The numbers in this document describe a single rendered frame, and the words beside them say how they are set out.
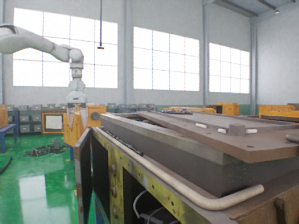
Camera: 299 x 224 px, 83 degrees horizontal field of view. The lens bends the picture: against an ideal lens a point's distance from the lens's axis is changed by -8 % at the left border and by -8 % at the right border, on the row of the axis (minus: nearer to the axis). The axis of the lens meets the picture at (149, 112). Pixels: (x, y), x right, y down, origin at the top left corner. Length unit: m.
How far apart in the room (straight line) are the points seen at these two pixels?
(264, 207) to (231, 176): 0.10
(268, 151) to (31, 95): 9.81
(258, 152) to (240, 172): 0.13
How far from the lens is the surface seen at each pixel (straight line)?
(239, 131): 0.49
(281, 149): 0.41
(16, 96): 10.03
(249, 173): 0.52
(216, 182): 0.45
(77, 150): 0.99
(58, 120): 4.75
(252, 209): 0.45
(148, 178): 0.58
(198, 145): 0.48
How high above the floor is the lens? 1.45
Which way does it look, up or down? 3 degrees down
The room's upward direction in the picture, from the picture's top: straight up
